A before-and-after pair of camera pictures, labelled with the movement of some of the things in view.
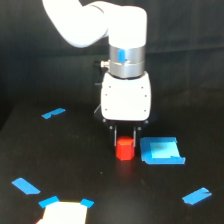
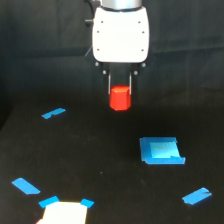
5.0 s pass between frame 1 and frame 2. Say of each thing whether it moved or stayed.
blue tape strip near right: stayed
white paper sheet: stayed
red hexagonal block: moved
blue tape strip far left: stayed
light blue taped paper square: stayed
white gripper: moved
